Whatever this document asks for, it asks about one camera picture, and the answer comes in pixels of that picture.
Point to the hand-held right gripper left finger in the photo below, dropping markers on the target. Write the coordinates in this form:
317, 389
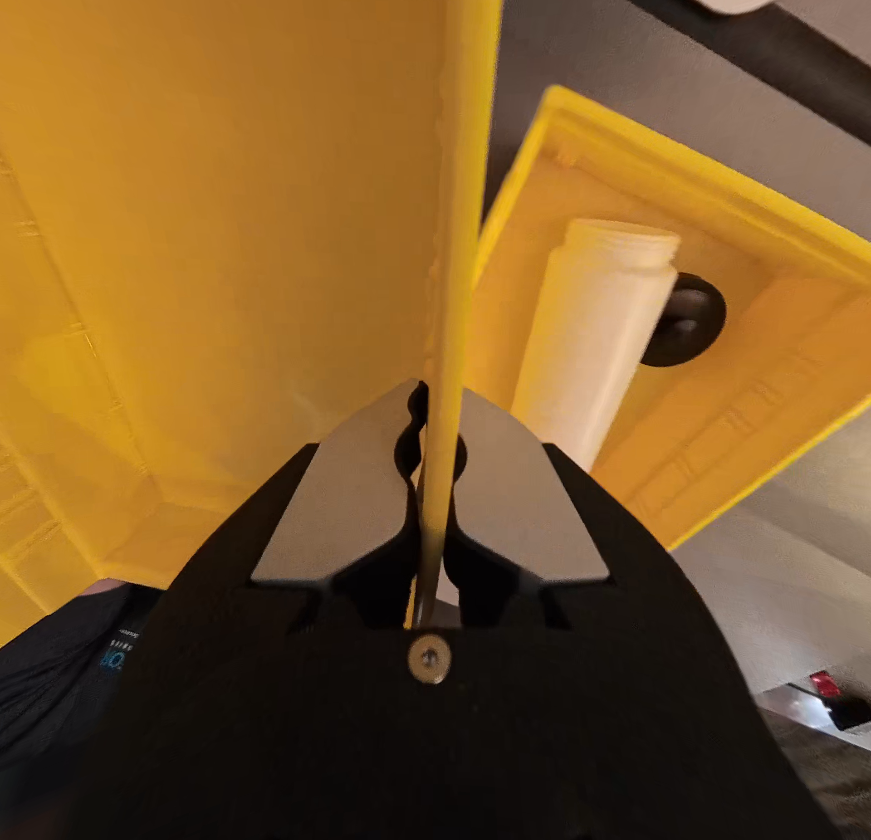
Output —
340, 507

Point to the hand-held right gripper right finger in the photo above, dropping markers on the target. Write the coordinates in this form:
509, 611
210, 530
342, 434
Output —
524, 507

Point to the white plastic bottle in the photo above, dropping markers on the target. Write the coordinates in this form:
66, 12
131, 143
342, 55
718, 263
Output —
592, 337

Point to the black bottle lid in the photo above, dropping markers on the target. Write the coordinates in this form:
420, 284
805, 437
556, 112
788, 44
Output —
692, 320

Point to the yellow plastic bin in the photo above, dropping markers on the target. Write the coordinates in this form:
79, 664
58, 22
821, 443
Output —
762, 405
204, 241

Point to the small red object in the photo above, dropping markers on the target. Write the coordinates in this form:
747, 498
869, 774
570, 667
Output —
824, 684

